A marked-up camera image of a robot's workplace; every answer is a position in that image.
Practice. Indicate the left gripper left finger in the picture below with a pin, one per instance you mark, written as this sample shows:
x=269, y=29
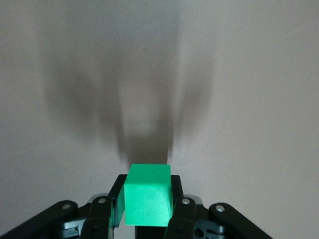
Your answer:
x=99, y=216

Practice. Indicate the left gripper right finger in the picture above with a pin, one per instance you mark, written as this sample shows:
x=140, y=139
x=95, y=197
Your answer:
x=184, y=219

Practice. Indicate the green cube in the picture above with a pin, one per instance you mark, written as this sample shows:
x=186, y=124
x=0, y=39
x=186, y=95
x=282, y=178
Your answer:
x=147, y=196

